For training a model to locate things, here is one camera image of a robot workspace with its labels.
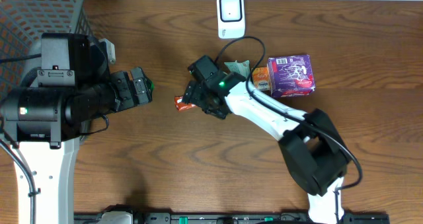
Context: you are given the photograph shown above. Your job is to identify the brown orange snack bar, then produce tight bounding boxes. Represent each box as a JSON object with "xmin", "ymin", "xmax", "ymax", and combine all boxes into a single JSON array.
[{"xmin": 174, "ymin": 96, "xmax": 196, "ymax": 112}]

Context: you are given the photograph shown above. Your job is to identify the teal snack wrapper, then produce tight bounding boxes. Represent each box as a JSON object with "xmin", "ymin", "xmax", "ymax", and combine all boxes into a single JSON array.
[{"xmin": 224, "ymin": 60, "xmax": 250, "ymax": 78}]

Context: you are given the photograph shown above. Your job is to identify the small orange box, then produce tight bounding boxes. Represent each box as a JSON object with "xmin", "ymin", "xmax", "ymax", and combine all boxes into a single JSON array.
[{"xmin": 252, "ymin": 67, "xmax": 270, "ymax": 91}]

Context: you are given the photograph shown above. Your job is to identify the red purple snack packet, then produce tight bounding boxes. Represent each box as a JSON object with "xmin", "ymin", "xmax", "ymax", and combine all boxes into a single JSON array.
[{"xmin": 267, "ymin": 54, "xmax": 316, "ymax": 98}]

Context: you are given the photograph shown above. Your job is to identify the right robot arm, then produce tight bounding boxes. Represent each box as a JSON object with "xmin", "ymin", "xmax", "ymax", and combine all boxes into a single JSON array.
[{"xmin": 182, "ymin": 56, "xmax": 352, "ymax": 223}]

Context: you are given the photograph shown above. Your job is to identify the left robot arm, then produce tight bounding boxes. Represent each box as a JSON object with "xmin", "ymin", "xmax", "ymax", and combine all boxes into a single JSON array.
[{"xmin": 1, "ymin": 33, "xmax": 153, "ymax": 223}]

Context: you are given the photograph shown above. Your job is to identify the white barcode scanner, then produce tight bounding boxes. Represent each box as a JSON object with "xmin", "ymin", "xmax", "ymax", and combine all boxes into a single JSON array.
[{"xmin": 216, "ymin": 0, "xmax": 246, "ymax": 39}]

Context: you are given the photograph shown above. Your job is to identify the grey plastic mesh basket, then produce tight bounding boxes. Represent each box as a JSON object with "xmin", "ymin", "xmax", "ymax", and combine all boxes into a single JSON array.
[{"xmin": 0, "ymin": 0, "xmax": 96, "ymax": 102}]

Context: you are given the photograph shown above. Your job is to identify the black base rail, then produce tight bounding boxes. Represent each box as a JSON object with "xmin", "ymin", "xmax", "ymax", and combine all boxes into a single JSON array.
[{"xmin": 73, "ymin": 211, "xmax": 390, "ymax": 224}]

